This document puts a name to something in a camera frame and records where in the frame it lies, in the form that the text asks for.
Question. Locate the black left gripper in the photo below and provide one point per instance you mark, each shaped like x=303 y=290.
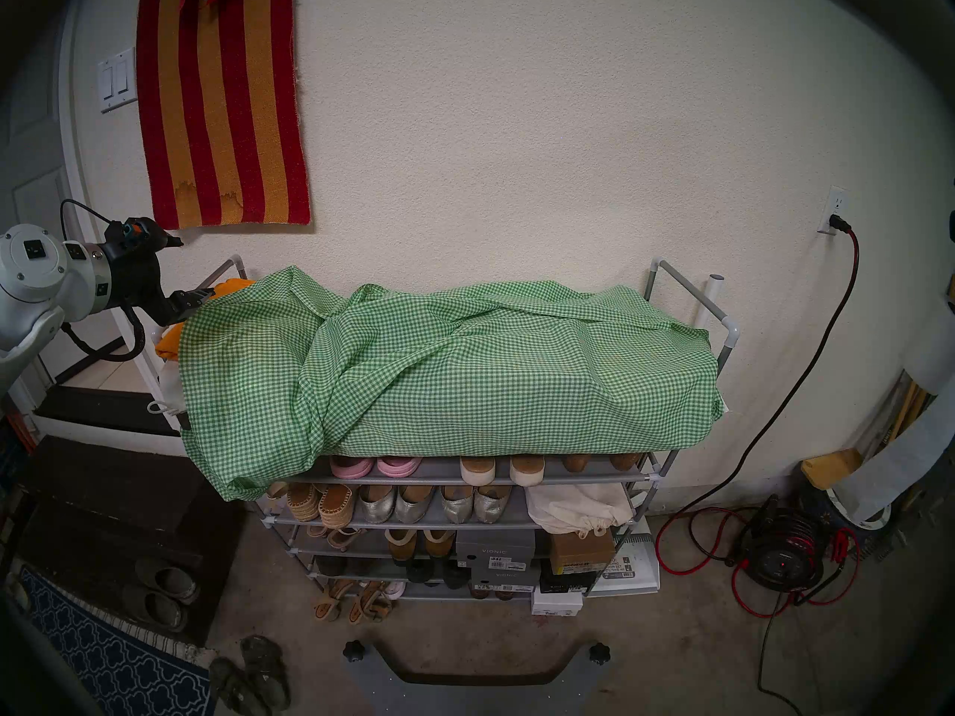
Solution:
x=138 y=282

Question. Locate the green gingham cloth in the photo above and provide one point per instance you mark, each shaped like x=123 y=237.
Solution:
x=448 y=394

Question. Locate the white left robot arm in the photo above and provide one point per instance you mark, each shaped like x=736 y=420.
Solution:
x=37 y=274

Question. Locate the woven espadrille shoe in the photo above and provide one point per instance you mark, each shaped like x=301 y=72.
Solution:
x=304 y=502
x=337 y=506

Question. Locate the pink slip-on shoe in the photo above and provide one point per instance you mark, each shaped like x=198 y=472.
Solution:
x=399 y=466
x=352 y=467

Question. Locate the silver flat shoe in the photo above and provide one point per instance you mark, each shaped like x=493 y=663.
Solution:
x=457 y=507
x=492 y=507
x=412 y=507
x=377 y=507

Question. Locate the grey metal shoe rack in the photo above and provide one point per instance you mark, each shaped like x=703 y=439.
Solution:
x=448 y=470

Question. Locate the white cork-sole shoe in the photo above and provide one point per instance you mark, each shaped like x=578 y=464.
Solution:
x=527 y=470
x=477 y=470

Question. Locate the black shoe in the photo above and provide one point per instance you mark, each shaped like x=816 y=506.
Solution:
x=456 y=575
x=421 y=573

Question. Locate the brown suede shoe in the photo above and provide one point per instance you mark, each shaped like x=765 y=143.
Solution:
x=625 y=462
x=576 y=463

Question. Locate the orange folded towel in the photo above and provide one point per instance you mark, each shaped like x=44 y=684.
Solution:
x=168 y=345

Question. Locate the black doorstep mat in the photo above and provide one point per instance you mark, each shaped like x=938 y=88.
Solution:
x=89 y=409

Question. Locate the red orange striped rug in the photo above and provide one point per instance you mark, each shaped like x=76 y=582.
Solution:
x=224 y=110

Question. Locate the dark brown wooden step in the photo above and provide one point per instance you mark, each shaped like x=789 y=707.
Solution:
x=112 y=498

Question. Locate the white panel door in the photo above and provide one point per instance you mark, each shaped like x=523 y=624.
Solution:
x=45 y=125

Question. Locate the grey slipper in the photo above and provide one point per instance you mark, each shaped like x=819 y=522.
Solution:
x=168 y=580
x=155 y=610

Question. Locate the tan suede boot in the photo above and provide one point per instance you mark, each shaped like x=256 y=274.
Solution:
x=439 y=544
x=401 y=547

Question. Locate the white pink sneaker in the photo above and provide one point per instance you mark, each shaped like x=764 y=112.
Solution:
x=395 y=590

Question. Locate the blue patterned rug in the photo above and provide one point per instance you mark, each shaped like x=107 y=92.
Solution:
x=112 y=662

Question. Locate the black knob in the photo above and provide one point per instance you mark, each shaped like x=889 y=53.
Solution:
x=599 y=653
x=354 y=651

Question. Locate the grey Vionic shoebox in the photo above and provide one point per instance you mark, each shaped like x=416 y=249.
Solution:
x=507 y=580
x=496 y=550

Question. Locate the brown cardboard shoebox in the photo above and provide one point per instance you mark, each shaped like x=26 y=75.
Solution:
x=582 y=552

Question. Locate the black shoebox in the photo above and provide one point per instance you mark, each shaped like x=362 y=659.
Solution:
x=567 y=582

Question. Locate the small white shoebox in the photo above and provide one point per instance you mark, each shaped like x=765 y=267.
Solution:
x=557 y=603

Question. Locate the white PVC pipe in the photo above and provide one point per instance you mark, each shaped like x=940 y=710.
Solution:
x=709 y=304

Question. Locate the white labelled flat box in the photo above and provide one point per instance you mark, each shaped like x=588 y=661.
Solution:
x=638 y=565

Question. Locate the tan dustpan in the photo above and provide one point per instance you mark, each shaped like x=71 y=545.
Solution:
x=830 y=468

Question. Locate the blue bucket white rim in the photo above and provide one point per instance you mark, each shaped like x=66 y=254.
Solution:
x=877 y=522

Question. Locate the leaning wooden sticks bundle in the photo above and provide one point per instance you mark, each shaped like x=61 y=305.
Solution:
x=906 y=412

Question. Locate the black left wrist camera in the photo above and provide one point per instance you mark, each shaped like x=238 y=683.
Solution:
x=138 y=233

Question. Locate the white light switch plate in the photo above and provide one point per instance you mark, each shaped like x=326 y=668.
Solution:
x=118 y=80

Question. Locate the grey robot base frame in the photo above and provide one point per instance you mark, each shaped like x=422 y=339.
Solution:
x=477 y=696

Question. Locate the white wall outlet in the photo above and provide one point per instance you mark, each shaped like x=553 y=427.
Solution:
x=835 y=203

